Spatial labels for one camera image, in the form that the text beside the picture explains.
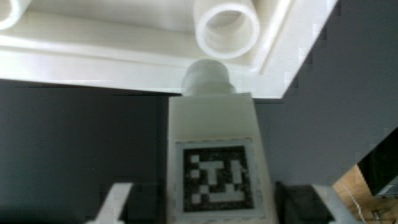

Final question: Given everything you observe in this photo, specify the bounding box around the white leg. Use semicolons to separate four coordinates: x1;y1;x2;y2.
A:
167;60;279;224

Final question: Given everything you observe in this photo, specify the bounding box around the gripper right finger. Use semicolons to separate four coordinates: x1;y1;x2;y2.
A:
274;181;366;224

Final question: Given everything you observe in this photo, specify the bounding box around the white square tabletop tray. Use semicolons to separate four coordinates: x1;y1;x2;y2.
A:
0;0;338;99

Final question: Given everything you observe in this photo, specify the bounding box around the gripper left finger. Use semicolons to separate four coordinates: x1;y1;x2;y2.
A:
86;183;134;224

